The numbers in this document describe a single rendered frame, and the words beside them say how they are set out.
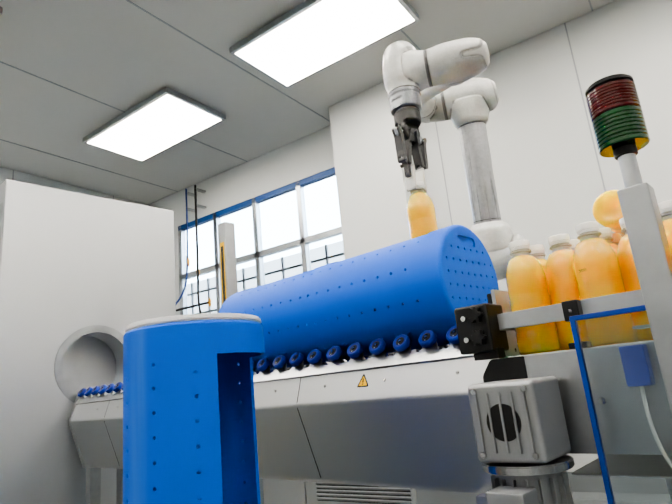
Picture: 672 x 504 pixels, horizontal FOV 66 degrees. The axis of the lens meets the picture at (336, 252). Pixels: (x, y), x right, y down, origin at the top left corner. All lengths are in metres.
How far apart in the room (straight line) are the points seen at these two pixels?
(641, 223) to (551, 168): 3.50
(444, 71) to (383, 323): 0.70
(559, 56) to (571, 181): 1.00
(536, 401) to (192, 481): 0.59
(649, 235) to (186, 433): 0.79
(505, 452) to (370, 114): 4.08
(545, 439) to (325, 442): 0.73
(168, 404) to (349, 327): 0.54
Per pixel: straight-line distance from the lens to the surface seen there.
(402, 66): 1.53
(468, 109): 2.03
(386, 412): 1.29
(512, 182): 4.33
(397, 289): 1.24
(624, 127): 0.82
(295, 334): 1.49
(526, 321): 1.01
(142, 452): 1.05
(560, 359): 0.97
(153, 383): 1.03
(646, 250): 0.79
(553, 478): 0.89
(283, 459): 1.62
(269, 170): 5.74
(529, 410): 0.86
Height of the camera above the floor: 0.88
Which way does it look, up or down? 14 degrees up
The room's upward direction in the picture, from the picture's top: 6 degrees counter-clockwise
